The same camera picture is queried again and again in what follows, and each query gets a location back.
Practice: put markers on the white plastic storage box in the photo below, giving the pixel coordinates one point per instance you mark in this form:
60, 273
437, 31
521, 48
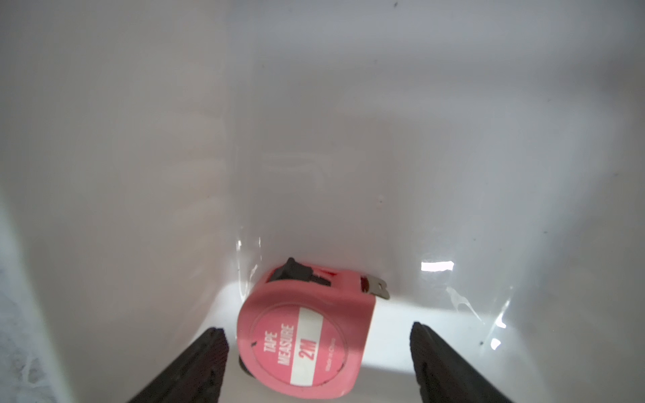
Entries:
484, 158

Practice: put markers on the pink tape measure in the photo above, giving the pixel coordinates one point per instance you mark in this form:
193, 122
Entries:
303, 329

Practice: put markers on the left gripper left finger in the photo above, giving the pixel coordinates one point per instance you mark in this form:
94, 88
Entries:
195, 376

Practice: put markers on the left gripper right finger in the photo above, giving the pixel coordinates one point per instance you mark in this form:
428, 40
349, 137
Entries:
443, 375

